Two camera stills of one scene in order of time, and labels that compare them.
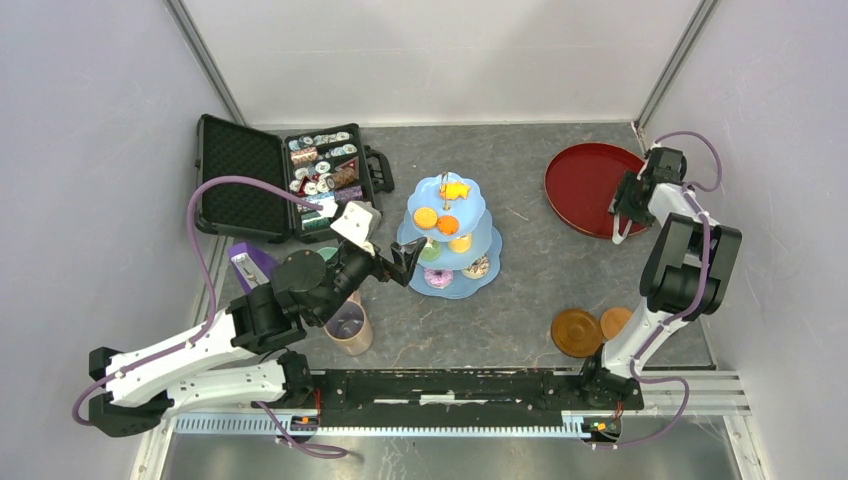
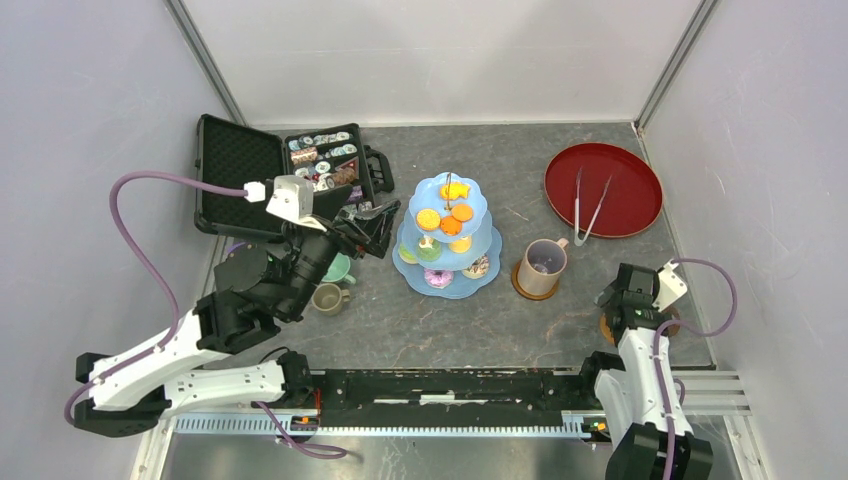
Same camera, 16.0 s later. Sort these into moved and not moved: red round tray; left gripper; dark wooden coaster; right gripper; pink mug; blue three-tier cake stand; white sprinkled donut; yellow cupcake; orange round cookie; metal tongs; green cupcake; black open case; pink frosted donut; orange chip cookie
Moved: pink mug; dark wooden coaster; metal tongs; left gripper; right gripper
Not moved: blue three-tier cake stand; pink frosted donut; black open case; orange chip cookie; red round tray; yellow cupcake; green cupcake; white sprinkled donut; orange round cookie
